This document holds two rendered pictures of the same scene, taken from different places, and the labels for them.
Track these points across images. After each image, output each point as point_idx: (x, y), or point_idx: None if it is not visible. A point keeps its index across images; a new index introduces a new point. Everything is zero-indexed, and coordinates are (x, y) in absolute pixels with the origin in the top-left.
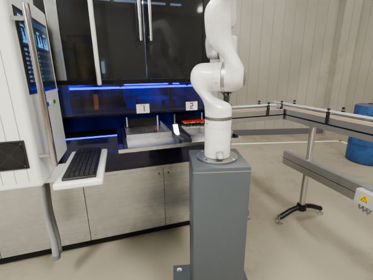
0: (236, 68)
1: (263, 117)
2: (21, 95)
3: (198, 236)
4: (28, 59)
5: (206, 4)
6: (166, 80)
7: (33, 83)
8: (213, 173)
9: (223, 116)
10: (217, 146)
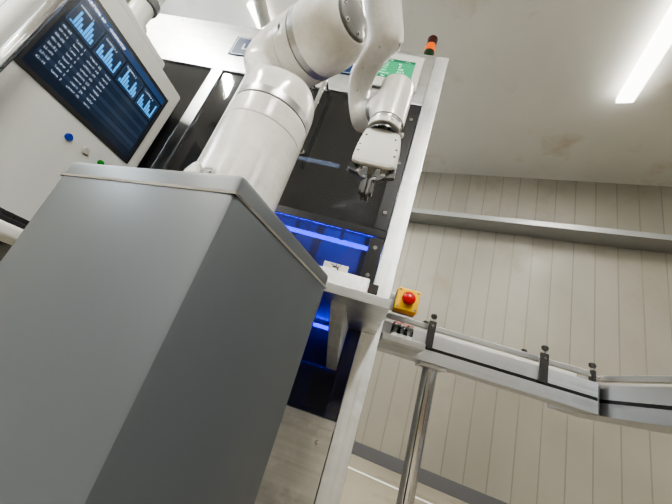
0: None
1: (529, 382)
2: None
3: None
4: (60, 40)
5: (407, 130)
6: (302, 213)
7: (41, 64)
8: (108, 181)
9: (261, 81)
10: (209, 155)
